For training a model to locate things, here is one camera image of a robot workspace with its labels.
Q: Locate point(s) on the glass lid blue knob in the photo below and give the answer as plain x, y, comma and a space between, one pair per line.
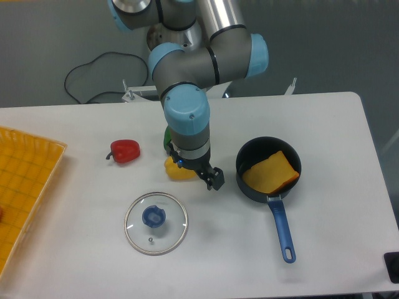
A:
155, 223

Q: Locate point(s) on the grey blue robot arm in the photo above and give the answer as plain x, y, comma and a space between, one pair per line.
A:
181, 74

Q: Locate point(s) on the red toy bell pepper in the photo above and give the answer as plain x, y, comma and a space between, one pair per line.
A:
124, 151

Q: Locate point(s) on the yellow woven tray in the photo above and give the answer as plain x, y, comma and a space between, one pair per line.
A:
28, 163

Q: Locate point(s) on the black device at table edge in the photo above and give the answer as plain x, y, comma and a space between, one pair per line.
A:
391, 261

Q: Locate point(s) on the green toy bell pepper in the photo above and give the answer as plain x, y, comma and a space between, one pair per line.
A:
167, 140

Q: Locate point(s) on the dark pot blue handle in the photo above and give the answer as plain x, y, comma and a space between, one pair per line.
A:
257, 150

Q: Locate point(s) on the yellow toy bell pepper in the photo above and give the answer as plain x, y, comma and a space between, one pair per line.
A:
175, 173

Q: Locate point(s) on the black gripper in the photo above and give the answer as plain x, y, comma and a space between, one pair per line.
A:
197, 160

